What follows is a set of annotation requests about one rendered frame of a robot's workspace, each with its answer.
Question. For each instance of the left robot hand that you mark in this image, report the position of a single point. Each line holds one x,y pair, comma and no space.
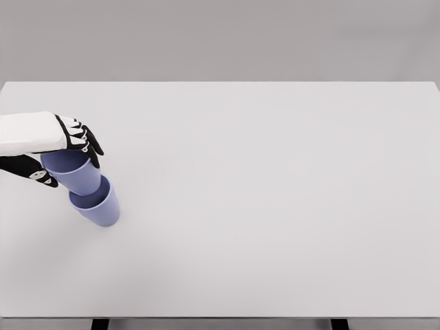
34,132

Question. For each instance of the lavender blue cup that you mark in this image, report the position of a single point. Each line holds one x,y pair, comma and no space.
103,209
77,177

